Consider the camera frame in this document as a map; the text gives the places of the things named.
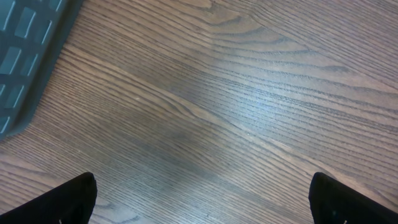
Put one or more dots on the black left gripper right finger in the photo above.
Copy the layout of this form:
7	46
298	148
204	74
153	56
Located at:
332	202

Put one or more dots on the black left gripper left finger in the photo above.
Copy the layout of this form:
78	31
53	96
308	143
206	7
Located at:
70	203

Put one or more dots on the grey plastic shopping basket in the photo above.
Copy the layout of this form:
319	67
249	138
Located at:
33	33

